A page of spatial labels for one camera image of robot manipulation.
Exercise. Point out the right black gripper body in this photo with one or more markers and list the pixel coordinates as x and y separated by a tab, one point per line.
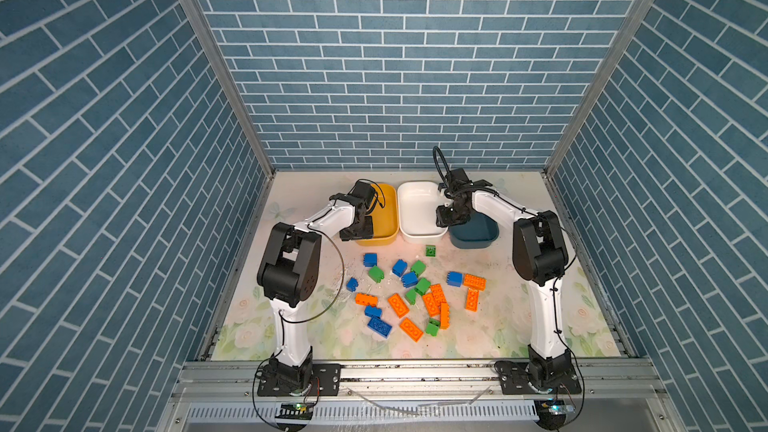
450	215

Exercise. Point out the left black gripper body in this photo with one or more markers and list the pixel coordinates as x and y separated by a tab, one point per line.
359	231

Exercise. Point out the green lego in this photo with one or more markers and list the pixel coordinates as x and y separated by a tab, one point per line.
423	286
376	274
411	296
418	268
433	327

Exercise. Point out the orange lego horizontal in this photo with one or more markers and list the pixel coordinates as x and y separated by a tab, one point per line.
474	282

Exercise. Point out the orange lego vertical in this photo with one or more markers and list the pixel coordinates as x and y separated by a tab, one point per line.
472	300

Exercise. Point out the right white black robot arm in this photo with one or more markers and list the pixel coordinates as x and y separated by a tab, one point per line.
539	256

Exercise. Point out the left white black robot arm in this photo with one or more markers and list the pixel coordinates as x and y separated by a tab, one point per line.
288	274

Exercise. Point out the yellow plastic container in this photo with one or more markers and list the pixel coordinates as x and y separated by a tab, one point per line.
385	218

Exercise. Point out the white plastic container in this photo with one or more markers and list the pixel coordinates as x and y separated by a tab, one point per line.
417	206

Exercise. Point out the dark teal plastic container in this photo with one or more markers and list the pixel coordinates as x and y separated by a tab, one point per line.
479	232

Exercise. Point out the small blue lego far left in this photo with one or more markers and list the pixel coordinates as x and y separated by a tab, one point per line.
352	285

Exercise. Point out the small blue lego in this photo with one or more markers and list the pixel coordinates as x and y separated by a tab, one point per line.
373	312
352	285

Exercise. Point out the orange lego centre upper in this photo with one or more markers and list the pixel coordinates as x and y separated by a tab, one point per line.
437	291

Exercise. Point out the small blue lego lower left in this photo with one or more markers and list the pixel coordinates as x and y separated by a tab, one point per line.
373	312

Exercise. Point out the orange lego centre left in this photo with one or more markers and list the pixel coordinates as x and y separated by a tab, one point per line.
398	305

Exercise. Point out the orange lego standing right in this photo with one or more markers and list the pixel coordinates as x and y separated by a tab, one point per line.
444	316

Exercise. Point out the orange lego centre lower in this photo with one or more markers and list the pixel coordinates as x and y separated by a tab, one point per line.
431	304

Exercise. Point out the large blue lego bottom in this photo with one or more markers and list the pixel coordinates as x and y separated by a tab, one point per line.
379	326

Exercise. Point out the orange lego bottom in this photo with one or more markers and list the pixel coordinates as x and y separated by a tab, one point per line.
411	329

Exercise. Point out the green lego bottom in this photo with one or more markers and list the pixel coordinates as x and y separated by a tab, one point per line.
433	327

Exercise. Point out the white vent grille strip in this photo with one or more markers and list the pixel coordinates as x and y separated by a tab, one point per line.
331	412

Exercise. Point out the left circuit board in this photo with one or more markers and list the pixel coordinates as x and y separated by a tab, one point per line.
294	411

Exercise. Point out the circuit board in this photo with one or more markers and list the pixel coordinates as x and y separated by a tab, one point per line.
552	414
294	411

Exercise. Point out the right circuit board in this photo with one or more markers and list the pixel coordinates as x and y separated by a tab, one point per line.
552	414

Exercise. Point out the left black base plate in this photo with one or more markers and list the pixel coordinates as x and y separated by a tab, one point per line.
323	380

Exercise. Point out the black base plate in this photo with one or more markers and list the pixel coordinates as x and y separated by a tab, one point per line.
323	380
521	377

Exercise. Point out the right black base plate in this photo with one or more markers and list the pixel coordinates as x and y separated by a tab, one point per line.
521	377

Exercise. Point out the aluminium front rail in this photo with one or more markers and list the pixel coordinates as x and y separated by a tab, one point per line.
220	381

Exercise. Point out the left aluminium corner post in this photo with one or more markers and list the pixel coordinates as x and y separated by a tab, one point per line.
206	38

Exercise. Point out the aluminium corner post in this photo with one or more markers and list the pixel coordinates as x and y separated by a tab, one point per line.
621	41
206	38

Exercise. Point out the right aluminium corner post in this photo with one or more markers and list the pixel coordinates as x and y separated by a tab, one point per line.
621	41

